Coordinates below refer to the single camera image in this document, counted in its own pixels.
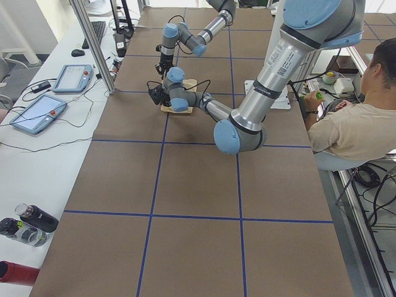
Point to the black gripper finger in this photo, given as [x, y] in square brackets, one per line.
[159, 69]
[164, 71]

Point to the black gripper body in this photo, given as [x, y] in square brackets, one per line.
[164, 98]
[164, 62]

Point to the beige long sleeve printed shirt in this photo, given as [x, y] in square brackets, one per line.
[177, 105]

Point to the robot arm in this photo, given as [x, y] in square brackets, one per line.
[307, 26]
[180, 33]

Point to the black keyboard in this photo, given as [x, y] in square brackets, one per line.
[99, 28]

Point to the black computer mouse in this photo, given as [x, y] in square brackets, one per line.
[77, 53]

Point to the blue teach pendant far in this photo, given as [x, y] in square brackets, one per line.
[73, 78]

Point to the blue teach pendant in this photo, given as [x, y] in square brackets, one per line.
[73, 78]
[38, 115]

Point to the blue teach pendant near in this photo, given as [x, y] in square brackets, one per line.
[38, 115]

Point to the black water bottle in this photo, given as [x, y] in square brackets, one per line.
[36, 217]

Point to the clear water bottle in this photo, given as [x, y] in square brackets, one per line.
[22, 232]

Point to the seated person beige shirt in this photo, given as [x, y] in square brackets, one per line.
[363, 131]

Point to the red bottle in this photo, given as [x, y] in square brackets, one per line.
[18, 274]

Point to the aluminium frame post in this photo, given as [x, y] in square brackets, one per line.
[84, 21]

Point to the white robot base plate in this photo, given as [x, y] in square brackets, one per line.
[281, 103]

